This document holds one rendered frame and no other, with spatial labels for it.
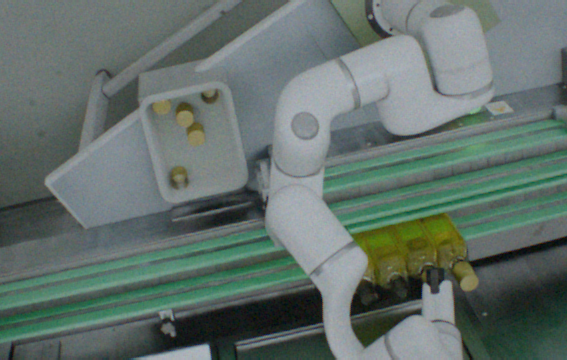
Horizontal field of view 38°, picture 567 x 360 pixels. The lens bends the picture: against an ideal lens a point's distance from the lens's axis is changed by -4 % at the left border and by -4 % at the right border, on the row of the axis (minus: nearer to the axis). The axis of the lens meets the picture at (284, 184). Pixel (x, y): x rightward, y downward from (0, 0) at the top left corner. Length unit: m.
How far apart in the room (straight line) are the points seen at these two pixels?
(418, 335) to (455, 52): 0.44
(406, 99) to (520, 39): 0.54
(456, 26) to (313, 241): 0.40
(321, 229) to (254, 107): 0.54
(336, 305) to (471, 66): 0.43
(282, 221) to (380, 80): 0.26
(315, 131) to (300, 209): 0.11
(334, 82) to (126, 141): 0.58
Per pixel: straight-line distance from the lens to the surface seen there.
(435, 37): 1.35
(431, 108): 1.36
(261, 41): 1.68
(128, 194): 1.78
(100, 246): 1.73
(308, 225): 1.23
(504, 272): 1.81
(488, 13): 1.71
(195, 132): 1.66
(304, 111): 1.24
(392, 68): 1.31
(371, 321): 1.66
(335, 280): 1.22
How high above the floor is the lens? 2.36
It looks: 64 degrees down
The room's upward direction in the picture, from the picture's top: 161 degrees clockwise
